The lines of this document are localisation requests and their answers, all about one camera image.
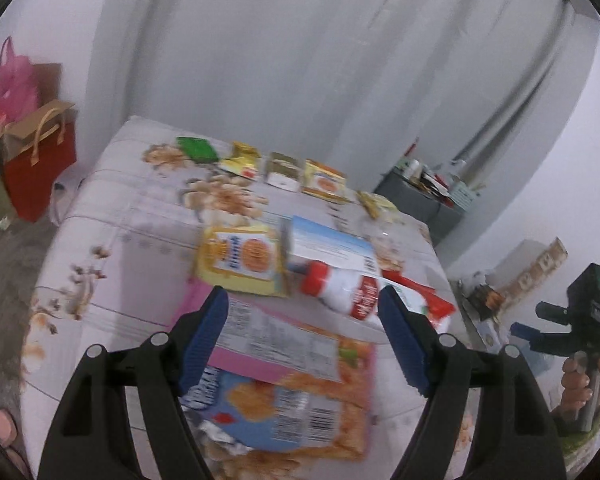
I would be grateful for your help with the white curtain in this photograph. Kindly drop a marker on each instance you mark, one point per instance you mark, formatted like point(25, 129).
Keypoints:
point(280, 60)

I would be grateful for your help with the dark printed bag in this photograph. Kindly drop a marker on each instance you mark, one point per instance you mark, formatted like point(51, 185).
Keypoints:
point(485, 300)

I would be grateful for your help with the white bottle red cap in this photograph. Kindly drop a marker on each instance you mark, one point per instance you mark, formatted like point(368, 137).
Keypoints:
point(345, 290)

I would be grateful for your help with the grey cabinet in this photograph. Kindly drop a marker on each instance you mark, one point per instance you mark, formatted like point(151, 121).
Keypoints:
point(430, 205)

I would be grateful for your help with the pink plastic bag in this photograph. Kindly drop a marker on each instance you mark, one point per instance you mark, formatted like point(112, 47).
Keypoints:
point(15, 85)

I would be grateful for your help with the red white packet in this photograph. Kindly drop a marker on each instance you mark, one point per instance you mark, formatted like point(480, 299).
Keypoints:
point(430, 305)

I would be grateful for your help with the white floor box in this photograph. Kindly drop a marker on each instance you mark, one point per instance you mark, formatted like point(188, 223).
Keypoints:
point(487, 335)

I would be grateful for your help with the pink snack packet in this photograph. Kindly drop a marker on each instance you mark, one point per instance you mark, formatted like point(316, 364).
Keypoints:
point(260, 330)

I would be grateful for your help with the blue orange cracker packet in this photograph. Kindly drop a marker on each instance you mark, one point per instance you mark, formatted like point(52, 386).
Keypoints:
point(280, 410)

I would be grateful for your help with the white cardboard box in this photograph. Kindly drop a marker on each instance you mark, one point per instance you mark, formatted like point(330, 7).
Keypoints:
point(330, 247)

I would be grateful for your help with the yellow orange sachet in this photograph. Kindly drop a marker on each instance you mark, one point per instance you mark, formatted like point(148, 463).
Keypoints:
point(324, 181)

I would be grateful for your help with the yellow red sachet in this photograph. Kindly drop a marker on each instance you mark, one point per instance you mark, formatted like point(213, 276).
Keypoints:
point(240, 160)

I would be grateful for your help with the patterned paper roll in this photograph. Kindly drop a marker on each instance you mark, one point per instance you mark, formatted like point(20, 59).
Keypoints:
point(540, 265)

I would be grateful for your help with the small yellow sachet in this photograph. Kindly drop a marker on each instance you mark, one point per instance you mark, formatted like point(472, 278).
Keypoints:
point(376, 204)

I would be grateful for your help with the green fuzzy blanket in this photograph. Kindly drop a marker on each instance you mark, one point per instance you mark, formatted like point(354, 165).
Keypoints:
point(587, 447)

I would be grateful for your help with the red gift bag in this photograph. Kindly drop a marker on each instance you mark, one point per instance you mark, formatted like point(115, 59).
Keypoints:
point(35, 180)

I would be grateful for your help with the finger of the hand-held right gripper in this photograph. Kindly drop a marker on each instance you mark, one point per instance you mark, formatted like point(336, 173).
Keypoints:
point(527, 332)

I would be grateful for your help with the person's right hand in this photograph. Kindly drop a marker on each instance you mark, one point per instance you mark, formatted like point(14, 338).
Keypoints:
point(575, 382)

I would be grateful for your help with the mint green box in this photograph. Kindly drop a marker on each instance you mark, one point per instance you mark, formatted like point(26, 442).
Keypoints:
point(464, 194)

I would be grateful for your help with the olive sachet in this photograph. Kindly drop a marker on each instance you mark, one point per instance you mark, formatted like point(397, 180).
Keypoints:
point(282, 172)

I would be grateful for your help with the small green sachet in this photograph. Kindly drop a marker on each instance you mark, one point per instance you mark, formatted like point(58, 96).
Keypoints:
point(196, 149)

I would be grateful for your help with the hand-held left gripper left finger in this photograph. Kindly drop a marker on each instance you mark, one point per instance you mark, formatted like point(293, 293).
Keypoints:
point(205, 340)

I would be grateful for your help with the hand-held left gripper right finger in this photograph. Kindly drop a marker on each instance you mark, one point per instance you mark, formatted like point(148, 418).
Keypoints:
point(402, 340)

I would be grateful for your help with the yellow cracker packet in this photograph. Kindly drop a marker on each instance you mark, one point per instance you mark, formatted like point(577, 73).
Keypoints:
point(240, 260)

